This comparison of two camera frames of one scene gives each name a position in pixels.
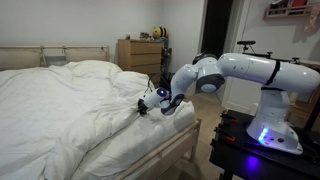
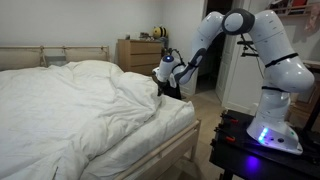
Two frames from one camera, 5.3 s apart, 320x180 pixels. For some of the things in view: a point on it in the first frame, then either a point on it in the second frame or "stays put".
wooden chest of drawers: [144, 56] stays put
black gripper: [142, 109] -> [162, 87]
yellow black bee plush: [159, 32] stays put
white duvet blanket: [51, 115] stays put
